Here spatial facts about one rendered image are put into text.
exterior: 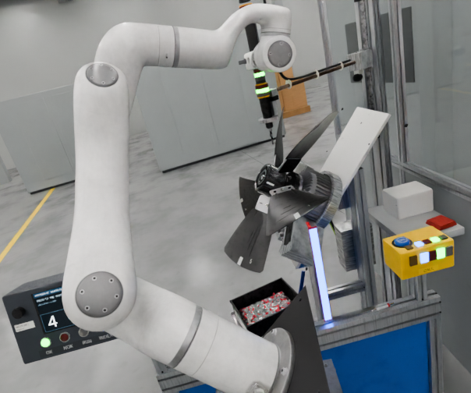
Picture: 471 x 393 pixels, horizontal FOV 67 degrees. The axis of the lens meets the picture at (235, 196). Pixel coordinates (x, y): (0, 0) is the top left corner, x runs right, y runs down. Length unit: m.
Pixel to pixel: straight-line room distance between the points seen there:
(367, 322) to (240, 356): 0.61
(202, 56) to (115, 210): 0.42
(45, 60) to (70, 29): 1.27
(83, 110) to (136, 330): 0.42
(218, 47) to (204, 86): 5.87
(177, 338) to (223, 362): 0.10
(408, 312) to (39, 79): 13.08
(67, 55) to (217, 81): 7.54
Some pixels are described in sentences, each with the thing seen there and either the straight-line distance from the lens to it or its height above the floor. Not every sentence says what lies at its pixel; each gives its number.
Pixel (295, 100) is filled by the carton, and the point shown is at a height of 0.34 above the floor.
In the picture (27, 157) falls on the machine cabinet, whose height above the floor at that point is 0.77.
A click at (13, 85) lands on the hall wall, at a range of 13.79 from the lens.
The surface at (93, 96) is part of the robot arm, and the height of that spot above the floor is 1.67.
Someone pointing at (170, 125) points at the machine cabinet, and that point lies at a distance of 6.72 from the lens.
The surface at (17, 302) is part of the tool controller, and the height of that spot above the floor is 1.23.
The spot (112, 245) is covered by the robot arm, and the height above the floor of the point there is 1.43.
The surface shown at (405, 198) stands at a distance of 1.69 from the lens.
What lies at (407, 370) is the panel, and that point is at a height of 0.57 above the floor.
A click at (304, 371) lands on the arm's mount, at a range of 0.69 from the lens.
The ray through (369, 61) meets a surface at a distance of 1.74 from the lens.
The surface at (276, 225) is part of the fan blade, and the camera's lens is 1.13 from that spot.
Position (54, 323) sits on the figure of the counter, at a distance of 1.07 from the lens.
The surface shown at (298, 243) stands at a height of 1.01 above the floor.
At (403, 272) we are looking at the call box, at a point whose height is 1.01.
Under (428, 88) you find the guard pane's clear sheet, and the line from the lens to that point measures 1.73.
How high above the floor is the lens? 1.67
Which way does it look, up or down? 21 degrees down
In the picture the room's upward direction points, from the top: 14 degrees counter-clockwise
